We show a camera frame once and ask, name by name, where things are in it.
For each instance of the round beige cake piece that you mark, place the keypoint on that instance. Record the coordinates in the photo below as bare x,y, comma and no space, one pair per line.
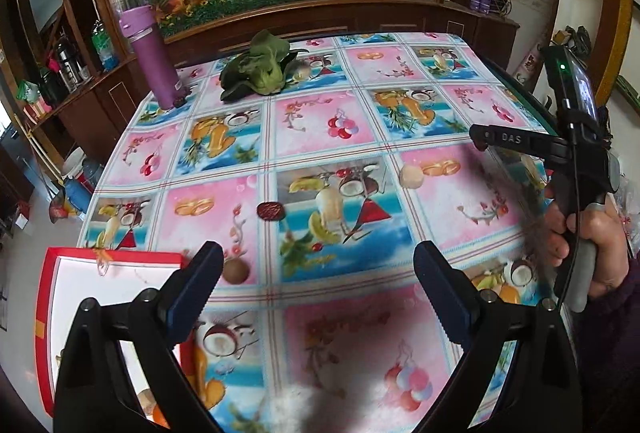
411,177

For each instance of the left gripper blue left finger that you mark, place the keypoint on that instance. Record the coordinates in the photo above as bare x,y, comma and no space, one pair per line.
186,292

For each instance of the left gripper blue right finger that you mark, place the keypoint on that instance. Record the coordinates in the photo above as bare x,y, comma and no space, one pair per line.
452,295

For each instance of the dark red date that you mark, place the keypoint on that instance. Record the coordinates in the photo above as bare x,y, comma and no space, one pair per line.
271,211

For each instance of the blue thermos jugs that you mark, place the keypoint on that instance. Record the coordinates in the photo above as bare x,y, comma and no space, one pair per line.
81,175

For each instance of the orange mandarin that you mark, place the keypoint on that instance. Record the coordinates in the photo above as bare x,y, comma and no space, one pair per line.
158,417

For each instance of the green bok choy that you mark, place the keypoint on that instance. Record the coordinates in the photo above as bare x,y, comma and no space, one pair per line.
262,69

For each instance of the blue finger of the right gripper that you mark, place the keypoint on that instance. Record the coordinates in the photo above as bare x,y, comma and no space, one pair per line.
540,145

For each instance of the colourful printed tablecloth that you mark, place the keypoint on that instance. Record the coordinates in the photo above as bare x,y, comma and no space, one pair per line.
331,332

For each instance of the purple thermos bottle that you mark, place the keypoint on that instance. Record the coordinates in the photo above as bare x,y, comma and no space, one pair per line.
139,27

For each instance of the red white tray box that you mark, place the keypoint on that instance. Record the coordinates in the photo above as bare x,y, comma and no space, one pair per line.
110,323

